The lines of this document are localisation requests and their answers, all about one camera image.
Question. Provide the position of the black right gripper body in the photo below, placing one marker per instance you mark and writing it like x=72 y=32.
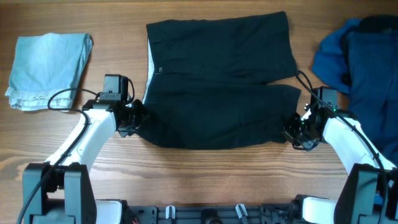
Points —
x=297 y=129

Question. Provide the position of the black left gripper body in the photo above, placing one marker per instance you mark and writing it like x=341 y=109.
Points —
x=137 y=116

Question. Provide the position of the dark green shorts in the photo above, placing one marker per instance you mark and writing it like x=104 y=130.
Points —
x=218 y=84

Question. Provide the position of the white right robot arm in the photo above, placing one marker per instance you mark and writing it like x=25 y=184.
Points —
x=370 y=192

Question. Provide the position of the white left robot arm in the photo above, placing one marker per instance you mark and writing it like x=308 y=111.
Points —
x=59 y=190

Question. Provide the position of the blue clothes pile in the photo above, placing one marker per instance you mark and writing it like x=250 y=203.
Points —
x=360 y=60

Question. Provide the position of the folded light blue jeans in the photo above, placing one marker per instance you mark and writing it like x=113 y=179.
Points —
x=47 y=66

